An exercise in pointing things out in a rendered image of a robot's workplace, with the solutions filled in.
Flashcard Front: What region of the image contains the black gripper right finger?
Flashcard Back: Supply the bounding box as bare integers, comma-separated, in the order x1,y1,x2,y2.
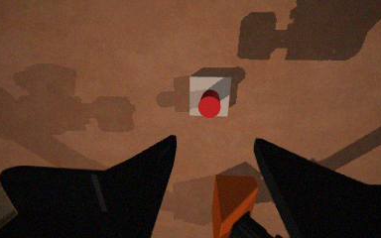
254,139,381,238

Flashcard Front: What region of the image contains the dark red cylinder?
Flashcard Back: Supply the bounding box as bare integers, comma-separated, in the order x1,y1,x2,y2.
198,90,220,118

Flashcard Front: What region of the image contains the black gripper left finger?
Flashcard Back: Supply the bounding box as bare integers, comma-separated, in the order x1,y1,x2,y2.
0,135,177,238

